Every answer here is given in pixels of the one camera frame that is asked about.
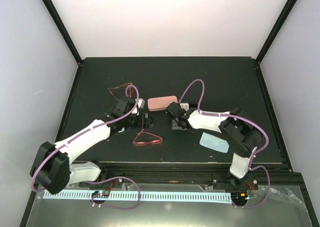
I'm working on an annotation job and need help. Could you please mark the left base circuit board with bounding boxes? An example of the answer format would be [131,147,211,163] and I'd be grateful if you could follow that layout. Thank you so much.
[91,190,110,199]

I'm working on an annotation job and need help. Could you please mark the pink glasses case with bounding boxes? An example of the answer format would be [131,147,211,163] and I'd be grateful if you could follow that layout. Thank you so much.
[147,95,178,112]

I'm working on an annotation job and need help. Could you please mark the black frame post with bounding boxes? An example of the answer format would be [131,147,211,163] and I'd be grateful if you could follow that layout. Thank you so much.
[42,0,83,65]
[255,0,298,65]

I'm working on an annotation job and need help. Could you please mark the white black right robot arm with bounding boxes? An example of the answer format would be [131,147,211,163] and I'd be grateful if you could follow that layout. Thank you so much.
[165,102,263,190]

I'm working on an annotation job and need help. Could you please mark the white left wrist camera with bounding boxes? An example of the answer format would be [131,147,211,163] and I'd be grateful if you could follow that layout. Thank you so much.
[131,98,145,115]

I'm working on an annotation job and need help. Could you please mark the red frame sunglasses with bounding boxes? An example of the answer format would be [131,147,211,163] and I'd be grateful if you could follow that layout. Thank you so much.
[132,128,163,146]

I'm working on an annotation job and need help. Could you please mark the right black frame post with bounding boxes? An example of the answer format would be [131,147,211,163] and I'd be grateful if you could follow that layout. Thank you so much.
[255,0,298,65]

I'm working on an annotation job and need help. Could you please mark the brown frame sunglasses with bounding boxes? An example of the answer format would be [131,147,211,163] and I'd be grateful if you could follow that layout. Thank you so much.
[107,82,133,101]

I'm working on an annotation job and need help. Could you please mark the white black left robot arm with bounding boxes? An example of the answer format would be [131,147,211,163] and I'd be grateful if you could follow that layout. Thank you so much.
[30,96,153,195]

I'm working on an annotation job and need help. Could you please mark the white slotted cable duct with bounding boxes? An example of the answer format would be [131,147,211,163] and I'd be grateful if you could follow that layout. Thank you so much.
[42,189,232,204]

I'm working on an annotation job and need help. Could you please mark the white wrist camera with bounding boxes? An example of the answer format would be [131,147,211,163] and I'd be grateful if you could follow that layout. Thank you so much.
[179,102,190,112]
[131,98,145,115]

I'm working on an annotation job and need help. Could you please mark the base circuit board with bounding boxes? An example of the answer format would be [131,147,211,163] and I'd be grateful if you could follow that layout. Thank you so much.
[91,190,110,199]
[230,191,257,200]

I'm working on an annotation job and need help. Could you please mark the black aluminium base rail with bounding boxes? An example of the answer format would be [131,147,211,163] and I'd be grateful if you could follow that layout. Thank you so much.
[78,170,258,190]

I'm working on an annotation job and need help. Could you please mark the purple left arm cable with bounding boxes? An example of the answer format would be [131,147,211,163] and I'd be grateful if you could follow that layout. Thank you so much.
[29,84,142,210]

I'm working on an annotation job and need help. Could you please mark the left black frame post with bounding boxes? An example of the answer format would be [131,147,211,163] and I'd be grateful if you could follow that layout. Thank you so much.
[42,0,83,65]

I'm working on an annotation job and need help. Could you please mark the light blue cleaning cloth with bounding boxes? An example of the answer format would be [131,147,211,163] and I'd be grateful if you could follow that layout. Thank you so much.
[199,132,229,153]

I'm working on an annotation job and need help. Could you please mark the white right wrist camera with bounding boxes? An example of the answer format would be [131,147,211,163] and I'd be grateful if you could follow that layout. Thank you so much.
[179,102,190,112]

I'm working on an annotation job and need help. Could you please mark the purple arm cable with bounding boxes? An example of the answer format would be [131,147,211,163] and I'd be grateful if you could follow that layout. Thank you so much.
[29,84,142,210]
[179,79,272,210]

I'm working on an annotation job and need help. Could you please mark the right base circuit board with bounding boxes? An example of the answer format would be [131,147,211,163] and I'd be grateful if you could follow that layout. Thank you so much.
[230,191,257,200]

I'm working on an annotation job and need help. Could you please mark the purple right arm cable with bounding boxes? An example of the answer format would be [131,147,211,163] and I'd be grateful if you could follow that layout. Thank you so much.
[179,79,272,210]

